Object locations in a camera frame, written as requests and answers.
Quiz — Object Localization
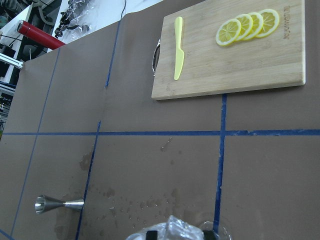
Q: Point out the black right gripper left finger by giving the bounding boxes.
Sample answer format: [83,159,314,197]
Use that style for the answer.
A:
[145,230,158,240]

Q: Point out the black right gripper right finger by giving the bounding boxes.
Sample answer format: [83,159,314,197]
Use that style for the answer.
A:
[202,230,214,240]

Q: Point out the clear ice cube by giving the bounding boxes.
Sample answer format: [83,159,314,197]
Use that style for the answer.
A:
[163,215,204,240]

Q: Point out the steel double jigger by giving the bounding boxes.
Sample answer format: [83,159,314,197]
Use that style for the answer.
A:
[34,195,85,214]

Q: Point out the clear wine glass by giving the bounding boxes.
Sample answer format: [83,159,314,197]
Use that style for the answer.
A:
[126,215,234,240]

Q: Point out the yellow plastic knife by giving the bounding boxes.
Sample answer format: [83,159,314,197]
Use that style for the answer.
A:
[174,16,185,81]

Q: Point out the bamboo cutting board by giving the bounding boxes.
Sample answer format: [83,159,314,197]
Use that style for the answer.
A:
[151,0,306,100]

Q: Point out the lemon slice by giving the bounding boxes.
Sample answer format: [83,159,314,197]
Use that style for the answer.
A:
[235,13,253,41]
[255,8,280,38]
[242,12,264,41]

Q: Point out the red water bottle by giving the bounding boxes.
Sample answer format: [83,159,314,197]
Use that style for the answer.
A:
[17,20,65,50]

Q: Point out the crumpled clear plastic bag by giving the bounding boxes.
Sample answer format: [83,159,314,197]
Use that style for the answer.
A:
[54,0,96,40]

